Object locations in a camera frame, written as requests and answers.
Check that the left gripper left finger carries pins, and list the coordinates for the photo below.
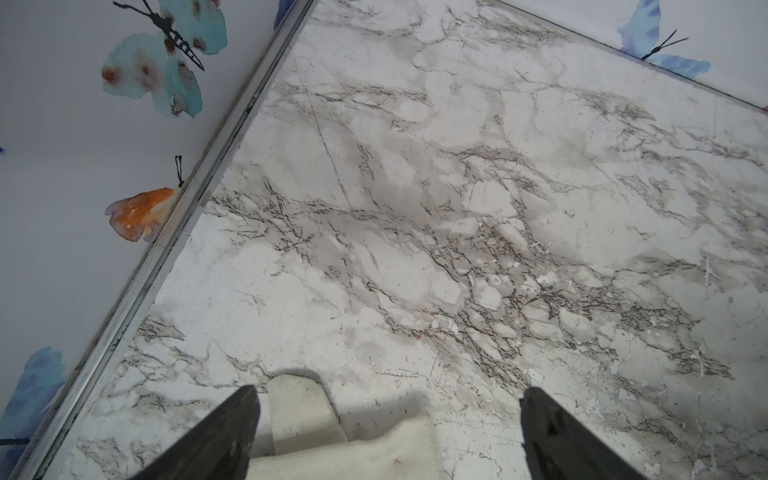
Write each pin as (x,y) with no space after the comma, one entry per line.
(217,447)

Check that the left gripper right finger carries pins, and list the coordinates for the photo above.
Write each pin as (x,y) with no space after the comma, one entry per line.
(559,447)

